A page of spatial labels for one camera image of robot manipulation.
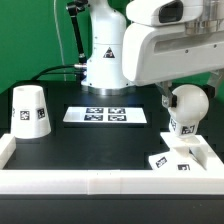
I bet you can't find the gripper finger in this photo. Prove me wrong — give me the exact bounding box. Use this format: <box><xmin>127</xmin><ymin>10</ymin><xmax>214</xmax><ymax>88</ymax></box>
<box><xmin>156</xmin><ymin>81</ymin><xmax>177</xmax><ymax>108</ymax></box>
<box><xmin>208</xmin><ymin>70</ymin><xmax>224</xmax><ymax>95</ymax></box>

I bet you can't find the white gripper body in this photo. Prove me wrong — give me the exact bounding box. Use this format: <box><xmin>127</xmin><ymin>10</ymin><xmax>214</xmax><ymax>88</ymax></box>
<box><xmin>122</xmin><ymin>23</ymin><xmax>224</xmax><ymax>86</ymax></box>

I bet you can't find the white lamp bulb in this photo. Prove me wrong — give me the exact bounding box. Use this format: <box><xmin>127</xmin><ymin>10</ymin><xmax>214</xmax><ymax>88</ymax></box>
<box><xmin>168</xmin><ymin>84</ymin><xmax>209</xmax><ymax>138</ymax></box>

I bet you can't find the white lamp base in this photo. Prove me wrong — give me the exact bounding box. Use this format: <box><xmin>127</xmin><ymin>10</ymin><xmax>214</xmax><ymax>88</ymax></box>
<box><xmin>148</xmin><ymin>132</ymin><xmax>208</xmax><ymax>172</ymax></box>

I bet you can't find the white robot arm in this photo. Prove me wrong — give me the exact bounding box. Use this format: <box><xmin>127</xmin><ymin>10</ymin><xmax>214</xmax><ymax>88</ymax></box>
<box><xmin>83</xmin><ymin>0</ymin><xmax>224</xmax><ymax>107</ymax></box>

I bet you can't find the white lamp shade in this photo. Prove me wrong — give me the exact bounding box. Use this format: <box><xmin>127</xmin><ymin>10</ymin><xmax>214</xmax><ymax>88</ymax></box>
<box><xmin>11</xmin><ymin>85</ymin><xmax>51</xmax><ymax>139</ymax></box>

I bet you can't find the white marker plate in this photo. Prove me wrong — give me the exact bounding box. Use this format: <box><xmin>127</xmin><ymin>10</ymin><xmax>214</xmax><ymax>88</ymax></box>
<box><xmin>63</xmin><ymin>107</ymin><xmax>147</xmax><ymax>124</ymax></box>

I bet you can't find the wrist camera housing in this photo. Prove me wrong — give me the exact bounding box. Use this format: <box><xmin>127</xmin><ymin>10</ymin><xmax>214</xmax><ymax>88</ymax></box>
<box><xmin>126</xmin><ymin>0</ymin><xmax>203</xmax><ymax>27</ymax></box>

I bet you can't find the black cable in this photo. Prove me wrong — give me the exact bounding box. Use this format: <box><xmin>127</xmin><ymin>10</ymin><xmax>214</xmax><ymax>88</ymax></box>
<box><xmin>30</xmin><ymin>63</ymin><xmax>88</xmax><ymax>82</ymax></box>

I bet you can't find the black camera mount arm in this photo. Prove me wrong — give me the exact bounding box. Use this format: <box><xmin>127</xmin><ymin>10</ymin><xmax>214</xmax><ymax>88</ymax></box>
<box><xmin>66</xmin><ymin>0</ymin><xmax>88</xmax><ymax>63</ymax></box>

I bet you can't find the white cable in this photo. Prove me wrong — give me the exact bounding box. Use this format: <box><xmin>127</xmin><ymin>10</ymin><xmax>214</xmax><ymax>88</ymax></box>
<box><xmin>53</xmin><ymin>0</ymin><xmax>68</xmax><ymax>81</ymax></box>

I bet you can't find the white fence frame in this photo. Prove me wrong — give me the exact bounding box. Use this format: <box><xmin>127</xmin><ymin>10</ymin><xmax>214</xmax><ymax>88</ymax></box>
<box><xmin>0</xmin><ymin>143</ymin><xmax>224</xmax><ymax>195</ymax></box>

